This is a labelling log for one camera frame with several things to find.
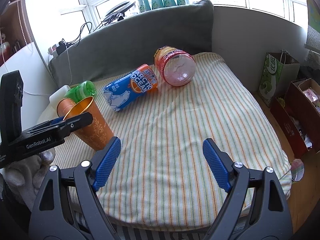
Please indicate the green plastic bottle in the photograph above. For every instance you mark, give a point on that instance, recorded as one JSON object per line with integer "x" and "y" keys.
{"x": 81, "y": 91}

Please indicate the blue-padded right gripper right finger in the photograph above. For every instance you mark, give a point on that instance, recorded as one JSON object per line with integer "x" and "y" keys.
{"x": 255, "y": 206}

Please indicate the green paper shopping bag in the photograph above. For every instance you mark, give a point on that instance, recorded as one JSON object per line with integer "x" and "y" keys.
{"x": 279, "y": 70}

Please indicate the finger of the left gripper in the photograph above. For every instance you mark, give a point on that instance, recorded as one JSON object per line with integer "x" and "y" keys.
{"x": 70, "y": 126}

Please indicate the black power adapter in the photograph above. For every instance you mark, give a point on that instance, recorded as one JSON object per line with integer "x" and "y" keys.
{"x": 61, "y": 47}

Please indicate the teal pouch far left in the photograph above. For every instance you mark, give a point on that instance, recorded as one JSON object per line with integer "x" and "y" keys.
{"x": 143, "y": 6}

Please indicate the cardboard box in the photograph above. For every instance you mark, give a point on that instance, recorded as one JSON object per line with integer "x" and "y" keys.
{"x": 298, "y": 116}

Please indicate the orange-labelled plastic jar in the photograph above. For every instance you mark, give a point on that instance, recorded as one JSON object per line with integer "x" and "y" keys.
{"x": 176, "y": 67}

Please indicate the blue Arctic Ocean can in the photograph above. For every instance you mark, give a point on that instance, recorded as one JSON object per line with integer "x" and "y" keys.
{"x": 125, "y": 90}

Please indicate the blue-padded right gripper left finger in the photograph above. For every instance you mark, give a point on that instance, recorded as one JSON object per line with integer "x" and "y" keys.
{"x": 53, "y": 216}

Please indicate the small orange paper cup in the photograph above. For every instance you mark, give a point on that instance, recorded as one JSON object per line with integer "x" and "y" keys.
{"x": 64, "y": 106}

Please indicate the orange patterned paper cup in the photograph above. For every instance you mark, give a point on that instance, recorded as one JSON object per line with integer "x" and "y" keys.
{"x": 98, "y": 133}

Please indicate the ring light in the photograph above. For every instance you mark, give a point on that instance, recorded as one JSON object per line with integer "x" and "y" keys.
{"x": 118, "y": 11}

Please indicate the white plastic container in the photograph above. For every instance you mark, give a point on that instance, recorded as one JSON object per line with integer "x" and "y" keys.
{"x": 57, "y": 96}

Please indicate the grey sofa backrest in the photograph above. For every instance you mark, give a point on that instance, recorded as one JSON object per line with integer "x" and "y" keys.
{"x": 123, "y": 46}

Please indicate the red round ornament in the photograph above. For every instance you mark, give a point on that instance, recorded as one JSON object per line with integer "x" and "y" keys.
{"x": 5, "y": 51}

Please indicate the grey gloved hand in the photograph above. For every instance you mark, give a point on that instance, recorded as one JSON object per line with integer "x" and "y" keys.
{"x": 24, "y": 177}

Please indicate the white power strip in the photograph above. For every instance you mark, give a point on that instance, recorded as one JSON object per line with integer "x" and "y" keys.
{"x": 53, "y": 50}

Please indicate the wooden wall shelf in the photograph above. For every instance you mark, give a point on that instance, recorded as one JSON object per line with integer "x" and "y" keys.
{"x": 14, "y": 27}

